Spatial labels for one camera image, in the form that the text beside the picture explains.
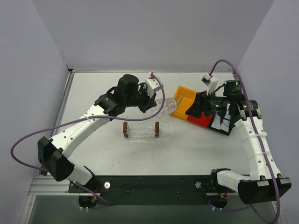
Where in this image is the clear textured oval tray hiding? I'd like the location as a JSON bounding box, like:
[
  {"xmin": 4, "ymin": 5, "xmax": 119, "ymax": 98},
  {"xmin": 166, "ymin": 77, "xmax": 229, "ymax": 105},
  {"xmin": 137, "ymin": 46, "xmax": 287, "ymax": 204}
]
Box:
[{"xmin": 125, "ymin": 121, "xmax": 175, "ymax": 142}]

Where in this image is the brown wooden tray foot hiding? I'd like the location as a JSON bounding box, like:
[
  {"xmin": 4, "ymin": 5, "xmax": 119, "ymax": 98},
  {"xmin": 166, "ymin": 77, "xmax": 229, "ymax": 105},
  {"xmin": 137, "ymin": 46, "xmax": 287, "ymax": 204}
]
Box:
[
  {"xmin": 122, "ymin": 121, "xmax": 128, "ymax": 138},
  {"xmin": 155, "ymin": 121, "xmax": 160, "ymax": 138}
]

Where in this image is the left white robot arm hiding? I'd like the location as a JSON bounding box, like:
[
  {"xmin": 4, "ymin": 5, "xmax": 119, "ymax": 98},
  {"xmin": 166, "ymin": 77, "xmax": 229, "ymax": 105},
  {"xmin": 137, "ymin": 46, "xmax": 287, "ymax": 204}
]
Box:
[{"xmin": 37, "ymin": 74, "xmax": 161, "ymax": 192}]

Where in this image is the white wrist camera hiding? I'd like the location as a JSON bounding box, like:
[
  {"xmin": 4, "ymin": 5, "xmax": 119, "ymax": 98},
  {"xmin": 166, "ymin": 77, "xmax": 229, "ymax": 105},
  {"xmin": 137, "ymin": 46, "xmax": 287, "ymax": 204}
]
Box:
[
  {"xmin": 201, "ymin": 74, "xmax": 218, "ymax": 95},
  {"xmin": 145, "ymin": 78, "xmax": 161, "ymax": 98}
]

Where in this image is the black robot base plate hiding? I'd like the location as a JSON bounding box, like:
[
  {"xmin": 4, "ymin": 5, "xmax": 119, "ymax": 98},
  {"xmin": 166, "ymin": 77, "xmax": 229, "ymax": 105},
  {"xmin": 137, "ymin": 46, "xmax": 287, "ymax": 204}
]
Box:
[{"xmin": 67, "ymin": 175, "xmax": 236, "ymax": 206}]

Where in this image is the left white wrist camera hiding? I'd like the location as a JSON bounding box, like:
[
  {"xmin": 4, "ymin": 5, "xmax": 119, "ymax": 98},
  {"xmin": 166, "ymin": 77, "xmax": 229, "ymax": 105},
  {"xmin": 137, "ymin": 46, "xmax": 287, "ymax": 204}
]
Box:
[{"xmin": 145, "ymin": 78, "xmax": 161, "ymax": 98}]

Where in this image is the clear plastic cup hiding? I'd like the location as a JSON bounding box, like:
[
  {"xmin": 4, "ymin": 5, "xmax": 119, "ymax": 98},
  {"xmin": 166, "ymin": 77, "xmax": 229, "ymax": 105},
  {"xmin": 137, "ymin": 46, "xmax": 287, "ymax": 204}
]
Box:
[{"xmin": 156, "ymin": 98, "xmax": 178, "ymax": 119}]

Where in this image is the yellow plastic bin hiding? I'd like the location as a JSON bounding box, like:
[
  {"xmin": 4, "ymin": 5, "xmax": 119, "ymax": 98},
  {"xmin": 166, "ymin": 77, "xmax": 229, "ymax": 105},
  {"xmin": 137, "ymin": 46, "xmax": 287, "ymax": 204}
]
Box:
[{"xmin": 171, "ymin": 85, "xmax": 197, "ymax": 120}]

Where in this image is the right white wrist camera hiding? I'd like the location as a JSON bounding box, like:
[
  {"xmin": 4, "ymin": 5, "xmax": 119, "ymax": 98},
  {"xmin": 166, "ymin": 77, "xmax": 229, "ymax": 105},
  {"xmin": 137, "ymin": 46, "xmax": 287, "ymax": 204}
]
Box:
[{"xmin": 201, "ymin": 74, "xmax": 218, "ymax": 95}]

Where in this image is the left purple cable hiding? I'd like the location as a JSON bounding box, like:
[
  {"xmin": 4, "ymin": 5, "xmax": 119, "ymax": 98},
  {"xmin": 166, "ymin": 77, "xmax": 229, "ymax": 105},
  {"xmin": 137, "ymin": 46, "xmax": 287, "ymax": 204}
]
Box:
[{"xmin": 10, "ymin": 72, "xmax": 166, "ymax": 169}]

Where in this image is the red plastic bin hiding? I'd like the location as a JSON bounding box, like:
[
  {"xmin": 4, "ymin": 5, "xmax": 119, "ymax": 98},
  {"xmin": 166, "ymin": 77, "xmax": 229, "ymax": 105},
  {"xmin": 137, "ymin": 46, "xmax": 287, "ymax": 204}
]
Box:
[{"xmin": 187, "ymin": 115, "xmax": 213, "ymax": 128}]

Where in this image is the black plastic bin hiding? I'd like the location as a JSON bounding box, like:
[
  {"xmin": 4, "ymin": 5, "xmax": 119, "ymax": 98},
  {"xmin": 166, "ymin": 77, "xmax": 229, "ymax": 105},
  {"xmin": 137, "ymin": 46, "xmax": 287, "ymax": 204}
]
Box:
[{"xmin": 208, "ymin": 112, "xmax": 234, "ymax": 136}]

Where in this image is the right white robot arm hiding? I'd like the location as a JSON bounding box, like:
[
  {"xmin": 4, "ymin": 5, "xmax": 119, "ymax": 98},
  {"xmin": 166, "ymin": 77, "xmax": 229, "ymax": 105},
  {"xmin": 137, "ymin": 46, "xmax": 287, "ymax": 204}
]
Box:
[{"xmin": 186, "ymin": 78, "xmax": 292, "ymax": 204}]

